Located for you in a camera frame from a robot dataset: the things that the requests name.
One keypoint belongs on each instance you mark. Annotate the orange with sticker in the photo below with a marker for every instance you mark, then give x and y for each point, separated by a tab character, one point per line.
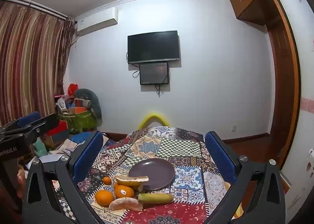
124	192

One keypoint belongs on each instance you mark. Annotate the blue patterned quilt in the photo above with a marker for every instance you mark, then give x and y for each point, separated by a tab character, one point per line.
78	138

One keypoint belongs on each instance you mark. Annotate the white wall socket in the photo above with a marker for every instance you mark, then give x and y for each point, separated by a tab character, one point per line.
234	128

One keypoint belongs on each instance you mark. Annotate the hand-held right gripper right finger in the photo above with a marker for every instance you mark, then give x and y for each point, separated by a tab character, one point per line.
219	157

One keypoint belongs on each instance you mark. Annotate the red box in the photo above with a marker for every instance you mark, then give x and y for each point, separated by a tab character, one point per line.
60	127

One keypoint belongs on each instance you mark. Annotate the wooden door frame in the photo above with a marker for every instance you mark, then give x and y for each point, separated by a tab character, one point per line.
282	66

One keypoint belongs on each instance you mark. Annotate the curtain rail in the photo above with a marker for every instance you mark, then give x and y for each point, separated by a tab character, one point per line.
36	5

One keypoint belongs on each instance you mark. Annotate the small black wall screen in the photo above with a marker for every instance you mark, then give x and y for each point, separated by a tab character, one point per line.
154	74

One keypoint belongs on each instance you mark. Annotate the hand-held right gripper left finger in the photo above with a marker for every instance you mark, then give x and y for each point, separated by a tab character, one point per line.
88	157

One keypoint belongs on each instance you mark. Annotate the orange box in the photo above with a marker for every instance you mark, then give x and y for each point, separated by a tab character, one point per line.
78	110

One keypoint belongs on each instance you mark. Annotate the patchwork printed blanket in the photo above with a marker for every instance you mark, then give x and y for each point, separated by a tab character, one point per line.
186	172

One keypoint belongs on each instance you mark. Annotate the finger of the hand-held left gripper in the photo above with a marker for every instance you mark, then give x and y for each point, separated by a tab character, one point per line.
46	121
29	117

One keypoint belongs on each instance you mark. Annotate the striped brown curtain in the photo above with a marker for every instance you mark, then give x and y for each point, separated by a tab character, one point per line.
32	66

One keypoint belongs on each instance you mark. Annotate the banana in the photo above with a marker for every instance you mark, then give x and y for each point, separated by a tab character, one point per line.
157	198

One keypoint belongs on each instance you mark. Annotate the yellow plastic hoop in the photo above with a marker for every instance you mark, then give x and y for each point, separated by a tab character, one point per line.
147	119

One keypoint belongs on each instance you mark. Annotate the peeled pomelo segment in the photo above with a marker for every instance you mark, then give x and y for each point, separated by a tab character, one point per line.
125	204

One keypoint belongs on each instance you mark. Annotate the large plain orange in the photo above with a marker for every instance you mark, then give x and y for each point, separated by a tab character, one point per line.
104	198

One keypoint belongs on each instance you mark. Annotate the teal cloth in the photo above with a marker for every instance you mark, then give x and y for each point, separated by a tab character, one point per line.
39	147

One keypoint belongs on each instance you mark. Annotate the red plastic bag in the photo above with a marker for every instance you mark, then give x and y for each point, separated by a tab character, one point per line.
72	89

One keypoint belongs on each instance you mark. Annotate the black wall television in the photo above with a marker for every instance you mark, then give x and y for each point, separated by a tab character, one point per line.
153	47

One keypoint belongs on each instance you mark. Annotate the purple round plate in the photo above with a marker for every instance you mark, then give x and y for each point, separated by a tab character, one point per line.
157	170

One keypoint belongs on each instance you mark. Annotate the white sliding door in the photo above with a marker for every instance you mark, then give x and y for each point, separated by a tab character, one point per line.
306	91

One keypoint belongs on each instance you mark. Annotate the yellow pomelo rind wedge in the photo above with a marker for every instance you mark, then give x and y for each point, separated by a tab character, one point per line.
127	181

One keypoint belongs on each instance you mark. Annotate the small tangerine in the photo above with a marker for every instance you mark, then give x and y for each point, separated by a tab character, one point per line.
106	180
115	186

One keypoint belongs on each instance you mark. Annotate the small white appliance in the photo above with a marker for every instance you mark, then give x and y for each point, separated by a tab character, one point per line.
61	103

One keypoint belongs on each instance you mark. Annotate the white air conditioner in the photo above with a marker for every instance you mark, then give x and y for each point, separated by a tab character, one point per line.
98	21

